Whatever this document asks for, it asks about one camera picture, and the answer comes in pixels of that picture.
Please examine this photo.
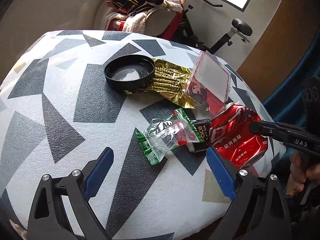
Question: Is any clear pink plastic box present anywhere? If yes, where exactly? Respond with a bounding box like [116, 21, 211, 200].
[186, 51, 231, 116]

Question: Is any person's right hand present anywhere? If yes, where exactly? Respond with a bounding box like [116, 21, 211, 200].
[286, 151, 319, 196]

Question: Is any crushed red cola can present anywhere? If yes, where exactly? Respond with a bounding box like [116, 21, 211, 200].
[209, 102, 268, 169]

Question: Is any green clear snack wrapper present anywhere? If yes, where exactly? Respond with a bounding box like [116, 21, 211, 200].
[135, 108, 199, 165]

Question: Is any blue curtain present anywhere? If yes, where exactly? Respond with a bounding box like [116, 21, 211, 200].
[263, 30, 319, 127]

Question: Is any gold foil wrapper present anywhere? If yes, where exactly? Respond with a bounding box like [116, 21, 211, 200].
[124, 58, 196, 109]

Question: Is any pile of clothes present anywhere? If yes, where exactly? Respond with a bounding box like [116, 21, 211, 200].
[104, 0, 183, 34]

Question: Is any black snack packet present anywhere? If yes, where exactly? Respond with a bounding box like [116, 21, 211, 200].
[187, 119, 210, 153]

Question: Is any brown wooden panel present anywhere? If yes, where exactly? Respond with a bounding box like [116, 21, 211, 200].
[238, 0, 319, 101]

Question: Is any black exercise bike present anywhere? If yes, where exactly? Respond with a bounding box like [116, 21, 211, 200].
[172, 0, 253, 54]

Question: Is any black round plastic lid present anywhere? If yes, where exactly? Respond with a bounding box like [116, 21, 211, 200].
[104, 55, 156, 92]

